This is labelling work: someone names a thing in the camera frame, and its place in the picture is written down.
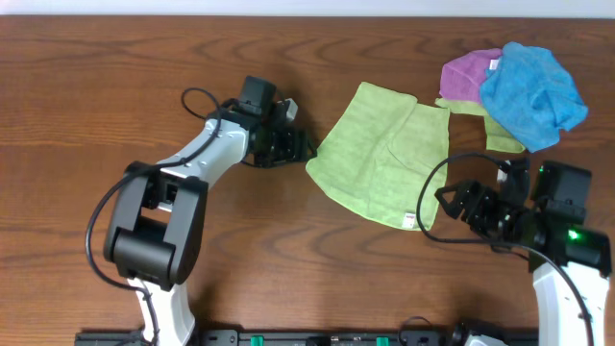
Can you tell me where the light green cloth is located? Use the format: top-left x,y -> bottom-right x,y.
307,82 -> 450,231

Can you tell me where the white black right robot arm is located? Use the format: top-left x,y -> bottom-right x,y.
433,158 -> 612,345

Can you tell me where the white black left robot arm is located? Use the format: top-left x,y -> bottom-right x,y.
103,98 -> 314,345

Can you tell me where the yellow-green cloth in pile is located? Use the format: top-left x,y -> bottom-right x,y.
435,98 -> 526,154

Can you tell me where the purple cloth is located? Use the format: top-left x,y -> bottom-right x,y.
439,48 -> 503,104

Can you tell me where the blue cloth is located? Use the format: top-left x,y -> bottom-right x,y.
480,42 -> 589,153

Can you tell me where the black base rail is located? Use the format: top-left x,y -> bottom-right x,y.
74,328 -> 539,346

